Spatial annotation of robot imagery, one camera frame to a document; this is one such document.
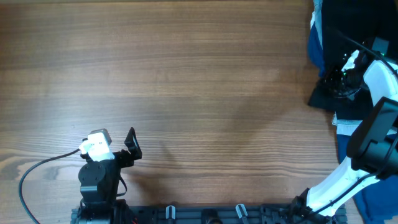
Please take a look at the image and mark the black shorts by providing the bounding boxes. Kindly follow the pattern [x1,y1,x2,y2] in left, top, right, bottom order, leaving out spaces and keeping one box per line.
[307,0,398,121]

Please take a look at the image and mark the light blue denim shorts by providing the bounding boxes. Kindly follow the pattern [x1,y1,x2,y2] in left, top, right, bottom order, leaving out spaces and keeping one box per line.
[310,0,398,137]

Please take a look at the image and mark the blue garment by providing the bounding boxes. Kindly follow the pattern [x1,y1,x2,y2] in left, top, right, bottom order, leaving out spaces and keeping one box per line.
[308,24,397,224]

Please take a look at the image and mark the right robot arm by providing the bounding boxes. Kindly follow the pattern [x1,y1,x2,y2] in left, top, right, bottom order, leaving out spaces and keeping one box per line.
[289,38,397,223]

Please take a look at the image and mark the black left camera cable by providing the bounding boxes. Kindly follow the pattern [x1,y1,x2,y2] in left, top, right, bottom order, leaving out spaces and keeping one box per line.
[17,148,81,224]

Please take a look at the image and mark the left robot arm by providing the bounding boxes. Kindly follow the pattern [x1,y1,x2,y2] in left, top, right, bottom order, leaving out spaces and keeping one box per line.
[70,128,142,224]

